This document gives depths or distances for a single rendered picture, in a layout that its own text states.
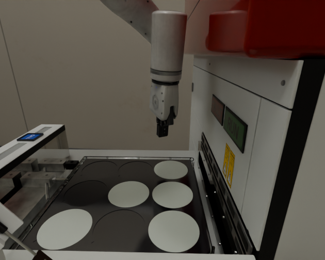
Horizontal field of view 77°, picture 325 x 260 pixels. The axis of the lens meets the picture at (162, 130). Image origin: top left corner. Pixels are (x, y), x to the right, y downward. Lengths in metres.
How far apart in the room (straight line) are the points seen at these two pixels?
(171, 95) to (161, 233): 0.32
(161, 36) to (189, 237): 0.43
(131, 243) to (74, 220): 0.14
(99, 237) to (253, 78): 0.38
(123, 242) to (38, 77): 2.50
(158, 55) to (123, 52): 1.83
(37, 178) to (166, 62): 0.46
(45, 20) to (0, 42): 0.59
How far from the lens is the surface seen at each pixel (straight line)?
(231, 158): 0.40
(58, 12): 2.61
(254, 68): 0.32
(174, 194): 0.52
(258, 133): 0.30
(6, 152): 0.74
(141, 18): 0.61
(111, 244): 0.43
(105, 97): 2.46
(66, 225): 0.49
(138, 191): 0.54
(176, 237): 0.43
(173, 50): 0.51
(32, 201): 0.62
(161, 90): 0.53
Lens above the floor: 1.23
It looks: 21 degrees down
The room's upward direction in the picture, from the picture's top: straight up
